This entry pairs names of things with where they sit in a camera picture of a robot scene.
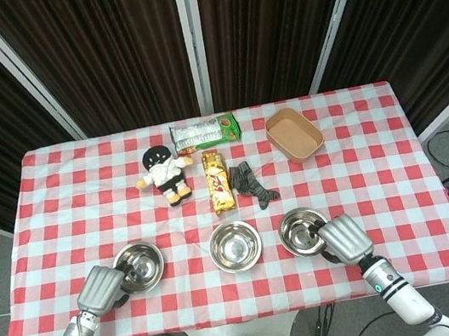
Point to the yellow biscuit packet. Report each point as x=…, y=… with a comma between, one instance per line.
x=218, y=182

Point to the black white plush doll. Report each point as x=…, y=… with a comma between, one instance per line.
x=165, y=173

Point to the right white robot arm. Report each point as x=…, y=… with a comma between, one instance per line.
x=401, y=298

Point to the stainless steel bowl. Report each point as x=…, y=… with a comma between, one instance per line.
x=146, y=265
x=298, y=233
x=235, y=248

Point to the brown paper food box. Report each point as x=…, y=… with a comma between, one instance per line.
x=294, y=134

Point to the green silver snack packet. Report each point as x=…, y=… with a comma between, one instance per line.
x=201, y=133

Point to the grey striped sock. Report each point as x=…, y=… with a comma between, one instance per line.
x=246, y=181

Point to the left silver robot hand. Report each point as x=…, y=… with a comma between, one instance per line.
x=100, y=290

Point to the red white checked tablecloth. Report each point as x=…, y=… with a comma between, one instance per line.
x=87, y=225

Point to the white partition frame post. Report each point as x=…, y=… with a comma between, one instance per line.
x=337, y=15
x=17, y=64
x=192, y=39

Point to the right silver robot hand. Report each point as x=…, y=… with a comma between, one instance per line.
x=346, y=240

